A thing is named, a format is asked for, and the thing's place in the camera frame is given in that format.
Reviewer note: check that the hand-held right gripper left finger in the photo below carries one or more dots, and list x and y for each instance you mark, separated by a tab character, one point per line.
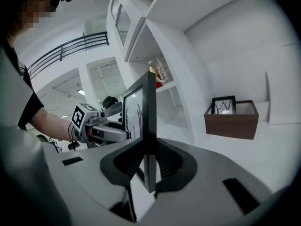
117	166

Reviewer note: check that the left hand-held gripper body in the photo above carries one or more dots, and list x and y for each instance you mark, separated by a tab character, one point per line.
81	116

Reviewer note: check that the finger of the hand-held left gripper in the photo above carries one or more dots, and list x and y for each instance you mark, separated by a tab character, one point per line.
110	132
113	109

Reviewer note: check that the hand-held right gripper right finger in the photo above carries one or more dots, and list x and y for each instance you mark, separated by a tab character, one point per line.
176	168

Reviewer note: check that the person's left forearm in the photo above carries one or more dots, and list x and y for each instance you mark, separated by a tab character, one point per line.
51	126

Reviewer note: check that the dark bag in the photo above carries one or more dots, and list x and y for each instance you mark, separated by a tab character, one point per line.
110	101

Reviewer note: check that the ceiling light panel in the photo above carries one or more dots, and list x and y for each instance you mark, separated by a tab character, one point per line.
81	92

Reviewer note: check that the orange and red figurine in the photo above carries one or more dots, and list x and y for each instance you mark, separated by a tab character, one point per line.
157	75

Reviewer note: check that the person's black t-shirt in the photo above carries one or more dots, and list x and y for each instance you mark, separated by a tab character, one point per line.
28	98

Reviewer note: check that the clear plastic bottles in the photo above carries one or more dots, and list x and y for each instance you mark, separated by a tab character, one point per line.
164	70

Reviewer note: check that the brown wooden box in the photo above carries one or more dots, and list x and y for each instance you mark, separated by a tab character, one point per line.
231	126

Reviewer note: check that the black metal railing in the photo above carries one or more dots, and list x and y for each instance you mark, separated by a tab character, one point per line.
70	47

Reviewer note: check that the white shelf unit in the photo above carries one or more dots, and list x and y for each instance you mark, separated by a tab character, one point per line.
164	43

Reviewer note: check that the person's head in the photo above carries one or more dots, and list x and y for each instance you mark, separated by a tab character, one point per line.
35	8

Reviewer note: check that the small black picture frame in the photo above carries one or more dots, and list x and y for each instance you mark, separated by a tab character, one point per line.
223	105

